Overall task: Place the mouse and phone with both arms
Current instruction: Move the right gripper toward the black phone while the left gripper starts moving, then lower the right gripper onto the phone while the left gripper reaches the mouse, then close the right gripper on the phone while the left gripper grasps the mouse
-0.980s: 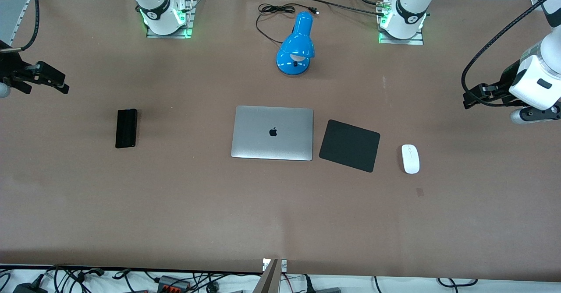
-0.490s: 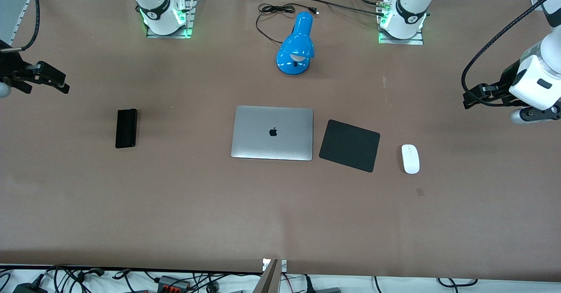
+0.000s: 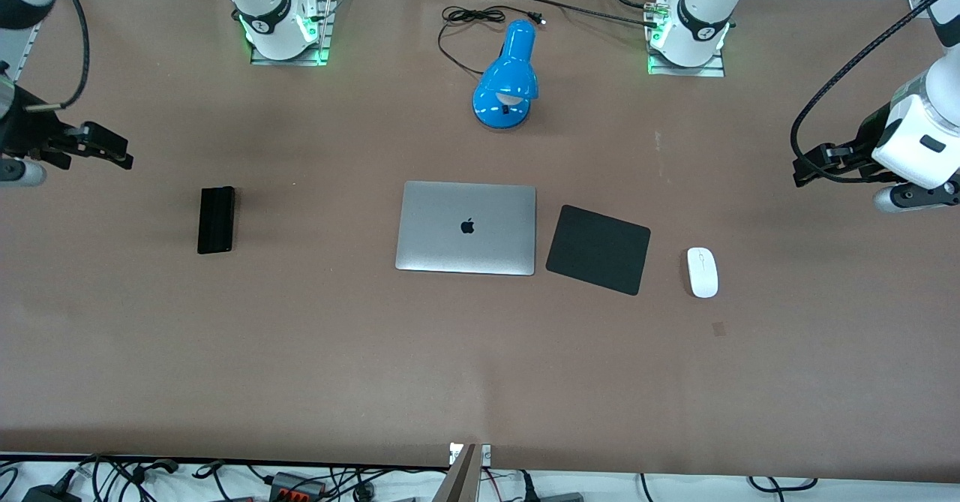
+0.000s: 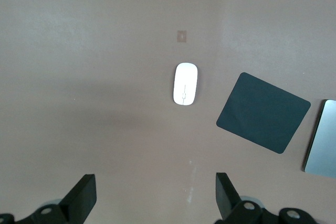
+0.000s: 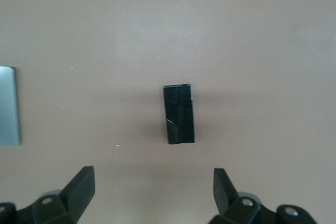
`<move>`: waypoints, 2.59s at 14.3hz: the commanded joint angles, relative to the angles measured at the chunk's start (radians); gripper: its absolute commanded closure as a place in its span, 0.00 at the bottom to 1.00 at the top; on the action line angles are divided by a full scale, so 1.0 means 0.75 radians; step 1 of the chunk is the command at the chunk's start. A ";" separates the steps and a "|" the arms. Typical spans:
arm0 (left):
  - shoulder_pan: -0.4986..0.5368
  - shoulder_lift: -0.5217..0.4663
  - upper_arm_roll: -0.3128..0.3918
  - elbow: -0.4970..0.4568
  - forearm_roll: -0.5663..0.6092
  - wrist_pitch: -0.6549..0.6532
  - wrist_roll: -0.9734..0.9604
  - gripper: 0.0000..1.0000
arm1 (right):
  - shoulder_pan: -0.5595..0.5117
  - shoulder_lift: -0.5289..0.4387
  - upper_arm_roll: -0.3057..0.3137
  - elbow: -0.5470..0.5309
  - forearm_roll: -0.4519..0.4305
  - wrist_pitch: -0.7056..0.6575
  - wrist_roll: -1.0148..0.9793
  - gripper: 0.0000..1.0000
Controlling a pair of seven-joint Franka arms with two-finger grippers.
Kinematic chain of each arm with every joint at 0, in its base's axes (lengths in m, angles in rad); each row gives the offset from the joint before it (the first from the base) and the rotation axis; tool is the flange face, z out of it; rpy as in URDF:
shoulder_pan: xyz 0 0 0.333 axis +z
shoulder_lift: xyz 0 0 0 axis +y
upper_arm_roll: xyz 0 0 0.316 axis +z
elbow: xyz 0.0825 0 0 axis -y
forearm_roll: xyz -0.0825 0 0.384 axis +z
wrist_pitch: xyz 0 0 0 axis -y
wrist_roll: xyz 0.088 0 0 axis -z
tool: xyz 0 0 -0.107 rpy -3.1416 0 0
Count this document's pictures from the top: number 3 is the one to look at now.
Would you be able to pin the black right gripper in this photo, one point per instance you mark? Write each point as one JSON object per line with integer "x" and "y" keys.
{"x": 22, "y": 125}

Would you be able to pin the black mouse pad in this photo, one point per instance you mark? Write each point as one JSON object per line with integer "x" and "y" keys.
{"x": 598, "y": 249}

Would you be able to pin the black power adapter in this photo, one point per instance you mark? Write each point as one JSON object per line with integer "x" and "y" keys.
{"x": 52, "y": 493}

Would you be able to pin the brown camera stand post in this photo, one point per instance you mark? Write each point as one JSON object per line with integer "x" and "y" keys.
{"x": 459, "y": 479}

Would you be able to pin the aluminium table edge rail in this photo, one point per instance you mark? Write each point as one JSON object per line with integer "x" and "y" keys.
{"x": 34, "y": 29}

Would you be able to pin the small metal post bracket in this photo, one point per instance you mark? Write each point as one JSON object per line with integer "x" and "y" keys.
{"x": 486, "y": 455}

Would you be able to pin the black smartphone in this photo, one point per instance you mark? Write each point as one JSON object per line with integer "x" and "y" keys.
{"x": 216, "y": 220}

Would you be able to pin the blue desk lamp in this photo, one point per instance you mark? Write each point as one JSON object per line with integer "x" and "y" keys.
{"x": 510, "y": 74}

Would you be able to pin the silver closed laptop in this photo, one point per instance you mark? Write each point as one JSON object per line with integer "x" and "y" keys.
{"x": 465, "y": 247}

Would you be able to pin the black round plug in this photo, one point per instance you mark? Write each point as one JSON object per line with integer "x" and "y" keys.
{"x": 364, "y": 492}

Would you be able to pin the white computer mouse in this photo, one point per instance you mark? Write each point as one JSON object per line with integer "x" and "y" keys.
{"x": 703, "y": 273}

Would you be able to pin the grey box with orange levers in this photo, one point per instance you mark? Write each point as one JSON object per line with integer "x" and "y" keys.
{"x": 296, "y": 485}

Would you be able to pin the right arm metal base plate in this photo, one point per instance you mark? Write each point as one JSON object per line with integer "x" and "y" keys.
{"x": 324, "y": 29}

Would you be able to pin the flat grey box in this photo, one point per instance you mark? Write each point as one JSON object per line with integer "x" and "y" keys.
{"x": 561, "y": 497}

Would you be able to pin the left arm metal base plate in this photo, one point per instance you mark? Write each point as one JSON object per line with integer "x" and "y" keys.
{"x": 712, "y": 69}

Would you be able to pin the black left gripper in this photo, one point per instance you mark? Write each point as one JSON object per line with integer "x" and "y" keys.
{"x": 868, "y": 144}

